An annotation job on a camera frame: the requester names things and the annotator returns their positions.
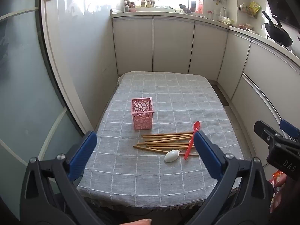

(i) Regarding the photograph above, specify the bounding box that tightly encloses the yellow snack packet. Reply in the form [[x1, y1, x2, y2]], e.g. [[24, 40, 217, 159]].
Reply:
[[248, 1, 261, 15]]

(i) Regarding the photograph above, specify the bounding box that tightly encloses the grey checked tablecloth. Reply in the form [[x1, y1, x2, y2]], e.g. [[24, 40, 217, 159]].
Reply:
[[77, 71, 245, 213]]

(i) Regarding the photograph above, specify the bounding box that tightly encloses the row of small bottles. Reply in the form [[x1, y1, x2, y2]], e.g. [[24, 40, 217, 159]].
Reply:
[[135, 0, 156, 8]]

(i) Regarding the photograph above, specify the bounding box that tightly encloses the orange packet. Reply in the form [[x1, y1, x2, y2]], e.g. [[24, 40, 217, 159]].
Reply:
[[271, 171, 283, 185]]

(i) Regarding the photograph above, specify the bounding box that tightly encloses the red plastic spoon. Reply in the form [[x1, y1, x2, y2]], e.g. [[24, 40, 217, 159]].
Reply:
[[183, 121, 201, 160]]

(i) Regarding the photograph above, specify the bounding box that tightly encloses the pile of wooden chopsticks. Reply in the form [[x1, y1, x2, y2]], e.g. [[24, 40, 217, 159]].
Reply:
[[133, 132, 200, 157]]

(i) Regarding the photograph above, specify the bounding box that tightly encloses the frosted glass sliding door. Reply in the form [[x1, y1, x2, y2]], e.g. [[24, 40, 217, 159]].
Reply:
[[0, 0, 95, 221]]

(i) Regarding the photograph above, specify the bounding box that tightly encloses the person's right hand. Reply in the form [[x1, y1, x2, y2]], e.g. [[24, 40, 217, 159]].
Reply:
[[269, 174, 288, 214]]

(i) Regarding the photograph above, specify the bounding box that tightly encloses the white kitchen countertop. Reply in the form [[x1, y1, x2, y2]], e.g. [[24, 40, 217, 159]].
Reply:
[[110, 8, 300, 60]]

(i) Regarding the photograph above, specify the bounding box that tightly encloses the person's left hand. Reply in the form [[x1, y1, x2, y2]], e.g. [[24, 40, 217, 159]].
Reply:
[[130, 218, 152, 225]]

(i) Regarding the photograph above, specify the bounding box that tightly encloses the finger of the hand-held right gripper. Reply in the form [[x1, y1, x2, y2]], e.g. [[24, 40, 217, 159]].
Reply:
[[280, 119, 300, 142], [254, 120, 282, 146]]

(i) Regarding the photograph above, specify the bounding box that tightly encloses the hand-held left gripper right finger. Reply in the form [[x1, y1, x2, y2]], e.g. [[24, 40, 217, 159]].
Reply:
[[185, 131, 275, 225]]

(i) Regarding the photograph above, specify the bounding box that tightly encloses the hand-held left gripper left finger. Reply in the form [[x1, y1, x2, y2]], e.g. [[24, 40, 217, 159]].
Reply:
[[20, 131, 106, 225]]

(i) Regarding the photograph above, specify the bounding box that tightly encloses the white plastic spoon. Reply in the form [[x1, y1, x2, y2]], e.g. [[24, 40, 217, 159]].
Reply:
[[164, 142, 191, 163]]

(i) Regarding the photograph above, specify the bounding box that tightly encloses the white cabinet door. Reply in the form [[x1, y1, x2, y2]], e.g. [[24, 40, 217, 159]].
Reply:
[[188, 21, 229, 80], [153, 16, 195, 75], [242, 40, 300, 104], [217, 31, 253, 99], [112, 17, 154, 76], [232, 74, 300, 167]]

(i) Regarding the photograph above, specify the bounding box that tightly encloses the pink perforated utensil holder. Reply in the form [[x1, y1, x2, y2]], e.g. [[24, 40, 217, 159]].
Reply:
[[131, 97, 155, 131]]

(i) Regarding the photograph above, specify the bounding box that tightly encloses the black wok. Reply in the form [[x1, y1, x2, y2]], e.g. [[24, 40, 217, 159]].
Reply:
[[262, 10, 294, 48]]

